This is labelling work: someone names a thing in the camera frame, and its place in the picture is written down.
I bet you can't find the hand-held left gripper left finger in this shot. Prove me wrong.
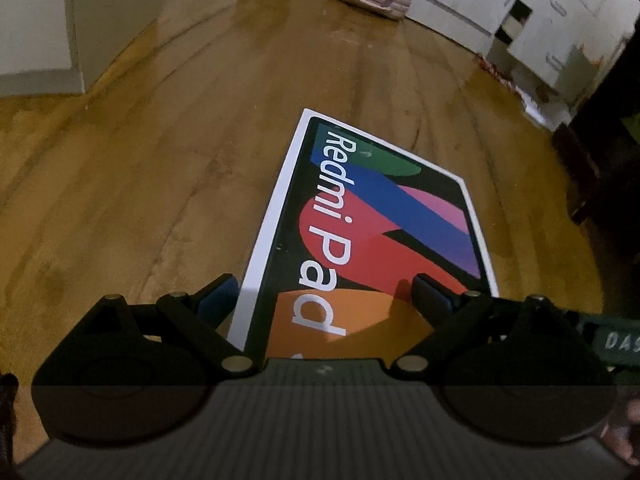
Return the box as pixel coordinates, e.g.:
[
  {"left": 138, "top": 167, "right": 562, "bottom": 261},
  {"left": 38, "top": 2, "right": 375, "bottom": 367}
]
[{"left": 50, "top": 274, "right": 258, "bottom": 378}]

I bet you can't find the red wrapper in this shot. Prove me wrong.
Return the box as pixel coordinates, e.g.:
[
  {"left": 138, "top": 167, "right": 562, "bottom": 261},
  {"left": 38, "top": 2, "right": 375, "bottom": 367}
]
[{"left": 475, "top": 55, "right": 518, "bottom": 92}]

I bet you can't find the colourful printed tablet box lid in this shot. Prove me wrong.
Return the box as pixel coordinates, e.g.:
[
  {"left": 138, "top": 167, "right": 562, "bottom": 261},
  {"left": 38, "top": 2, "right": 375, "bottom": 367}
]
[{"left": 227, "top": 108, "right": 501, "bottom": 361}]

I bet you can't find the white drawer cabinet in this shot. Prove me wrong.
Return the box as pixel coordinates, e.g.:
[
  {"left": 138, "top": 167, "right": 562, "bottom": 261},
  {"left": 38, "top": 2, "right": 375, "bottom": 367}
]
[{"left": 487, "top": 0, "right": 633, "bottom": 93}]

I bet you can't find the person's right hand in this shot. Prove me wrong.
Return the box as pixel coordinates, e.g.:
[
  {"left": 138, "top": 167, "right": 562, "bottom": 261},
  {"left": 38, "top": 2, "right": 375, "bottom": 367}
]
[{"left": 602, "top": 390, "right": 640, "bottom": 461}]

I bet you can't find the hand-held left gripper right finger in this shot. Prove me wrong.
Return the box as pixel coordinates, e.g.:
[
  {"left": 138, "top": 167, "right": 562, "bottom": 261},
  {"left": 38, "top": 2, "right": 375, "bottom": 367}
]
[{"left": 390, "top": 274, "right": 596, "bottom": 378}]

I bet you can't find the white side cabinet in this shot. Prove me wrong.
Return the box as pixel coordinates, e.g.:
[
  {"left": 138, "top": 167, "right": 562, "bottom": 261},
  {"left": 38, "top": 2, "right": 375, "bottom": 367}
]
[{"left": 0, "top": 0, "right": 168, "bottom": 97}]

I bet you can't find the dark wooden table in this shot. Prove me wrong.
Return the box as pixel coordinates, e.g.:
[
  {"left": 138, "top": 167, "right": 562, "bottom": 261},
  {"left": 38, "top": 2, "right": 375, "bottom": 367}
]
[{"left": 550, "top": 25, "right": 640, "bottom": 226}]

